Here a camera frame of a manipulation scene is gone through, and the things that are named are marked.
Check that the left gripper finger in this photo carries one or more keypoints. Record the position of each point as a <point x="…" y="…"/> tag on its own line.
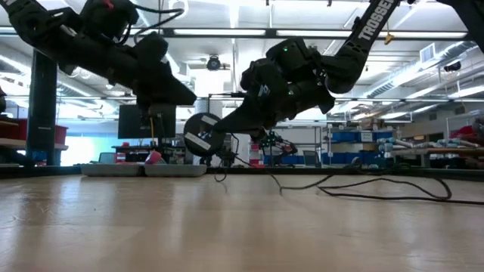
<point x="153" y="49"/>
<point x="162" y="90"/>

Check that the black red robot arm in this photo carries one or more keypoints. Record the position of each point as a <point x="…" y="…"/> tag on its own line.
<point x="281" y="145"/>

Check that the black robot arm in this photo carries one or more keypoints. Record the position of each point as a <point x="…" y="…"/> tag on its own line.
<point x="228" y="156"/>

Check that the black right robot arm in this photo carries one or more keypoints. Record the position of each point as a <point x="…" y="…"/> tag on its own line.
<point x="363" y="45"/>

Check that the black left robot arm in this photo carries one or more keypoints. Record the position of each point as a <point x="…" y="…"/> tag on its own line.
<point x="22" y="19"/>

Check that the red box stack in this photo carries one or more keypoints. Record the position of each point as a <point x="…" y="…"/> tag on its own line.
<point x="254" y="149"/>

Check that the black computer monitor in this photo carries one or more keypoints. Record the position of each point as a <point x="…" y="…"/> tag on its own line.
<point x="130" y="121"/>

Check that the grey chair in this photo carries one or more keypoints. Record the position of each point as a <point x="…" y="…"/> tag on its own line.
<point x="311" y="158"/>

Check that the red ribbon tag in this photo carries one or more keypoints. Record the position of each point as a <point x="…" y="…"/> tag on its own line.
<point x="107" y="4"/>

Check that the blue storage bin row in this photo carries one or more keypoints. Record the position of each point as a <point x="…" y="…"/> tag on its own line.
<point x="340" y="158"/>
<point x="344" y="136"/>

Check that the red storage bin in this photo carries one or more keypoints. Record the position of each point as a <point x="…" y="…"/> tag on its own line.
<point x="13" y="130"/>
<point x="61" y="135"/>

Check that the grey plastic tool case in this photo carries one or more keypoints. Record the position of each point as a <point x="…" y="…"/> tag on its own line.
<point x="113" y="170"/>

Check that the yellow hanging plug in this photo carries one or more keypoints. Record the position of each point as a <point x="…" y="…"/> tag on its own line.
<point x="388" y="38"/>

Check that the wooden shelf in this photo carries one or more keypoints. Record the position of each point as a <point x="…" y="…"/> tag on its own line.
<point x="11" y="143"/>

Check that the pale blue padded tubes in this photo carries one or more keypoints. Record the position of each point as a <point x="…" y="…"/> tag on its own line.
<point x="427" y="144"/>

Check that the wooden workbench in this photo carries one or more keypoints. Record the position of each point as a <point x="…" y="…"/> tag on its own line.
<point x="435" y="151"/>

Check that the red bag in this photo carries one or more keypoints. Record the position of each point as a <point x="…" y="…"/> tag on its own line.
<point x="463" y="134"/>

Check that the black metal rig frame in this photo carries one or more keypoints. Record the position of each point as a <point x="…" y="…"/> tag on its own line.
<point x="227" y="95"/>

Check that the black overhead camera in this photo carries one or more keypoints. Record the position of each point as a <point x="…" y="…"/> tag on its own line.
<point x="213" y="63"/>

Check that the black ceiling camera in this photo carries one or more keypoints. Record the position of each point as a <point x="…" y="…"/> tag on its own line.
<point x="452" y="66"/>

